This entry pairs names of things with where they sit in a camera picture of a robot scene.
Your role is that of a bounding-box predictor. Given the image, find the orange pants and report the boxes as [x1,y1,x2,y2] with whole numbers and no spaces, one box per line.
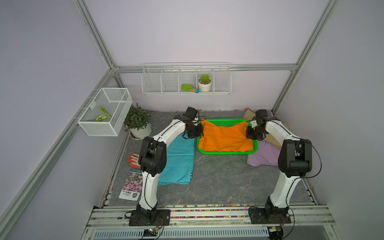
[198,119,255,153]

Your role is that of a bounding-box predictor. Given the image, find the purple pants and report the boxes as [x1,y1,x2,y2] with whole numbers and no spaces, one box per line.
[247,141,281,167]

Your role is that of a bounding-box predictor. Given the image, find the teal pants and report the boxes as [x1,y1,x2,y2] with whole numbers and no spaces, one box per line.
[158,135,196,186]

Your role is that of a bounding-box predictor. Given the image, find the green plastic basket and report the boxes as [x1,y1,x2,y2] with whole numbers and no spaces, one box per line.
[196,118,259,155]

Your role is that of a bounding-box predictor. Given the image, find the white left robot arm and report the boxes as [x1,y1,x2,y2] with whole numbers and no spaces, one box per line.
[138,107,204,212]

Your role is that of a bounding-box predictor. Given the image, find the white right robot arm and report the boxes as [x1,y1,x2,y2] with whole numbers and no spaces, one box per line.
[246,110,312,218]

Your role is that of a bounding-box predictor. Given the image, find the tan folded pants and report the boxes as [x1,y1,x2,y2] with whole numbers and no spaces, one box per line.
[245,110,294,148]

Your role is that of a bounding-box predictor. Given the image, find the green toy shovel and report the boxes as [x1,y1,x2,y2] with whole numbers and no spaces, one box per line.
[181,84,200,93]

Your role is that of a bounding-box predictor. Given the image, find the small potted succulent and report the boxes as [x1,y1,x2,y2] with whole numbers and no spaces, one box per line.
[198,75,213,93]

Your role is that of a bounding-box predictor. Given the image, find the large green potted plant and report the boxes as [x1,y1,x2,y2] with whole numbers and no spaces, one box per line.
[124,104,152,140]

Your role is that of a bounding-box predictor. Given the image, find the red white work glove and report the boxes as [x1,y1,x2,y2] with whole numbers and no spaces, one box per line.
[128,153,141,169]

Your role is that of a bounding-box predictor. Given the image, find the flower seed packet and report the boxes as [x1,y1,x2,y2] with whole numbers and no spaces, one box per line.
[119,171,143,201]

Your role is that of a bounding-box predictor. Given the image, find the green leaf toy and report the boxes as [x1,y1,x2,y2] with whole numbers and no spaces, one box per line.
[96,106,113,122]

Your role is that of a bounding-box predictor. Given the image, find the white wire wall shelf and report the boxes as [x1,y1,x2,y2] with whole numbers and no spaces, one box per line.
[141,62,232,95]

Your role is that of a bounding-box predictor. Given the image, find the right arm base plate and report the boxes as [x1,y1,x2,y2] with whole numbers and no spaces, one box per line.
[248,207,292,225]

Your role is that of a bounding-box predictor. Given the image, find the white wire side basket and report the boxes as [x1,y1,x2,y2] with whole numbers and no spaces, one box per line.
[78,88,133,137]

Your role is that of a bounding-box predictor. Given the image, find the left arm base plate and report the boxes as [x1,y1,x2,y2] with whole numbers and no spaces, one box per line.
[129,209,171,227]

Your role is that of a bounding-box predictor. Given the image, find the aluminium front rail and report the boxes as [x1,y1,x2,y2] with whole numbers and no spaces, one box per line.
[81,205,343,240]

